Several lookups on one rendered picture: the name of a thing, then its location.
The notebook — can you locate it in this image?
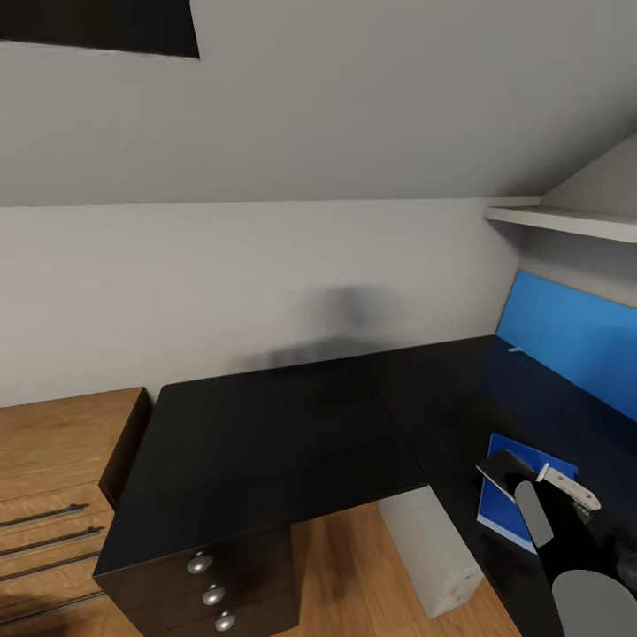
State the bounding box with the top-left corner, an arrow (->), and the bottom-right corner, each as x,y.
476,449 -> 592,524

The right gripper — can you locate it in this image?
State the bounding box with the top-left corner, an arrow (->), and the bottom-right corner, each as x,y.
504,472 -> 529,495

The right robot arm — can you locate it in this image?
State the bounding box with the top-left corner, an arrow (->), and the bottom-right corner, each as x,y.
504,467 -> 637,637

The mouse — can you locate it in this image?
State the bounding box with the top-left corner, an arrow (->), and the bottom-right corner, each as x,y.
609,542 -> 637,592

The folder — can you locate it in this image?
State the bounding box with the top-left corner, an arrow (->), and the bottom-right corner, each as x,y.
477,433 -> 579,555

